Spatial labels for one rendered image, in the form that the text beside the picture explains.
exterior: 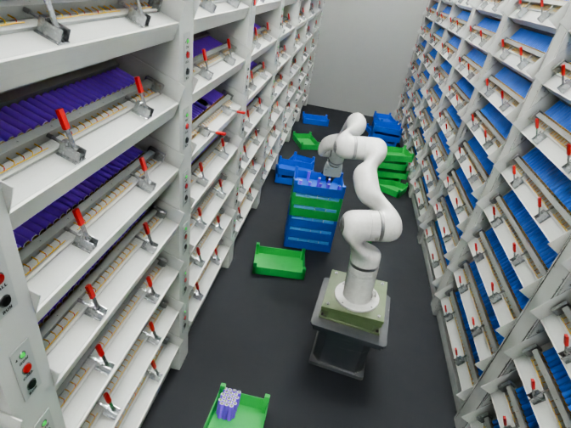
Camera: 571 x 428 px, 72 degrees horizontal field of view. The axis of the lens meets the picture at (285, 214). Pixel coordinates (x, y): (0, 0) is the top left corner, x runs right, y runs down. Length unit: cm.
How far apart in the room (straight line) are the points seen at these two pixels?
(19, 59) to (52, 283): 39
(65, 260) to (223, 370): 112
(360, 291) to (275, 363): 53
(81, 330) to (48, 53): 59
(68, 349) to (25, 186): 40
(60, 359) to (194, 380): 93
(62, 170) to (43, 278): 20
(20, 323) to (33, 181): 23
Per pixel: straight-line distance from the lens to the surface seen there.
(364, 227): 148
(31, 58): 68
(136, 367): 143
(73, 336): 101
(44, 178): 75
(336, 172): 230
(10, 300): 73
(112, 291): 109
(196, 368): 186
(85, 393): 116
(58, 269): 87
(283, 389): 183
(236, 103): 185
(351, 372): 192
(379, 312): 172
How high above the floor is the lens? 150
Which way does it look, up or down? 32 degrees down
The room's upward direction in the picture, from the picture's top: 9 degrees clockwise
